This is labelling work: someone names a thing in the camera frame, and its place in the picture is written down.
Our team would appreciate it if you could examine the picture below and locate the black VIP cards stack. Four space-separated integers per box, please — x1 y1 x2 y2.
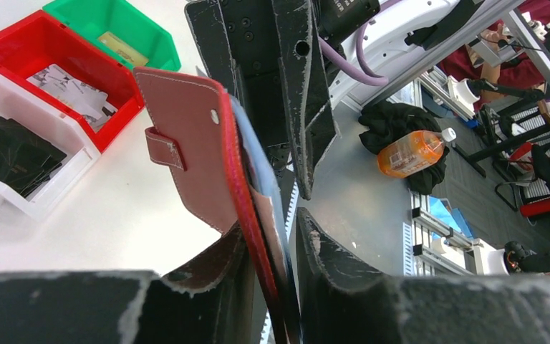
0 117 67 198

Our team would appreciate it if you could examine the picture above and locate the white VIP cards stack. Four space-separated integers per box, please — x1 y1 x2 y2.
26 64 118 132

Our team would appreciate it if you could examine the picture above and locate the orange drink bottle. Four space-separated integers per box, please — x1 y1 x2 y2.
377 128 457 178

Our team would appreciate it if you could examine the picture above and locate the white cable comb rail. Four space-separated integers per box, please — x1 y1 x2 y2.
264 181 302 343

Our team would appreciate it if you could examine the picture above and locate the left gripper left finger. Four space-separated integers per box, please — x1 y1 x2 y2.
0 226 254 343

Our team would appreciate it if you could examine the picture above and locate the black cloth bundle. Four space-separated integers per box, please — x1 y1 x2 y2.
358 100 450 195

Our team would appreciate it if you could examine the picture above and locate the red plastic bin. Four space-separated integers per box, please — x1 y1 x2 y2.
0 10 144 153

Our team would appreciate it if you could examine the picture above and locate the white plastic bin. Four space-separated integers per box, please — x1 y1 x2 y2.
0 75 100 220

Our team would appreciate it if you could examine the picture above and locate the green plastic bin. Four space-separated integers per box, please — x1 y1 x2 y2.
43 0 181 71

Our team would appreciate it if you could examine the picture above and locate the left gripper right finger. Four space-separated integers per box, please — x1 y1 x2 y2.
295 208 550 343

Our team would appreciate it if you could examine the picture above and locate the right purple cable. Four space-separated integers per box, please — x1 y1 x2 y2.
319 0 404 88

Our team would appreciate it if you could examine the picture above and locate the gold cards stack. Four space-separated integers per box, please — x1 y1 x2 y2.
98 31 149 67

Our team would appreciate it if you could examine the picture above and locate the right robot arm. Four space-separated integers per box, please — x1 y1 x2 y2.
185 1 494 199

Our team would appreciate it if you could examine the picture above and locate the red leather card holder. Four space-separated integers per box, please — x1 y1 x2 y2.
132 66 302 344

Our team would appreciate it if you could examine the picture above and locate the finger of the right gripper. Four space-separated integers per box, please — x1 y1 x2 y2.
272 0 337 200
185 1 294 148

